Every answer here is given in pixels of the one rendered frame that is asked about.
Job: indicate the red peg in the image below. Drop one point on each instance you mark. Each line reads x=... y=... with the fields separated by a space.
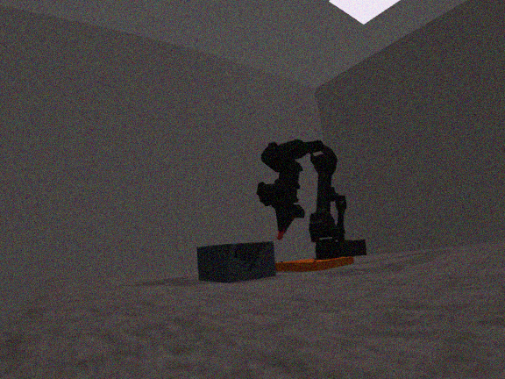
x=280 y=235

